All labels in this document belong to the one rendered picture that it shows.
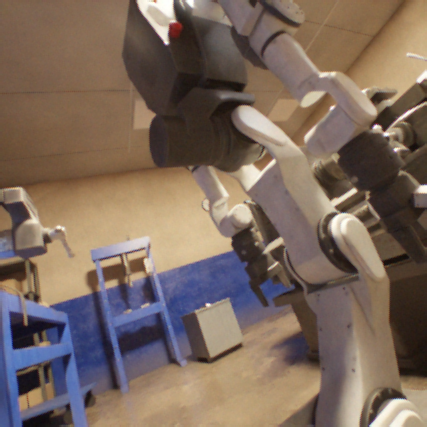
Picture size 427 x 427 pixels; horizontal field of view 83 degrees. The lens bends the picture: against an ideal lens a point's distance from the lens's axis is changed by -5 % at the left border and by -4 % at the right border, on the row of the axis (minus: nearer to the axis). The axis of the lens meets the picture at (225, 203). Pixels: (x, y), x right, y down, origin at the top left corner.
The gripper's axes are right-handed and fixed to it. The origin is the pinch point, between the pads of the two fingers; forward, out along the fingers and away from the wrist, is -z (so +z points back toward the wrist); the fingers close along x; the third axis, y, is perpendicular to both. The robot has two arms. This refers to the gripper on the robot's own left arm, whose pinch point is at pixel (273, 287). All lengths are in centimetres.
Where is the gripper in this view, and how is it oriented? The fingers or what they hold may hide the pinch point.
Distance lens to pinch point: 80.8
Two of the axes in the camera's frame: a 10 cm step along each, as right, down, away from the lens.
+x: 7.5, -3.1, 5.9
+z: -5.1, -8.3, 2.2
